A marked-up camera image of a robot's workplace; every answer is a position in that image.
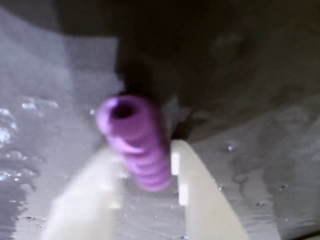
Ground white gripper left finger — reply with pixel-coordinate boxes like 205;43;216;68
41;146;128;240

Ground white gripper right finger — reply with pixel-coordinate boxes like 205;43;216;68
170;139;251;240

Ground purple ribbed pen grip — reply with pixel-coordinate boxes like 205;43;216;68
95;95;176;193

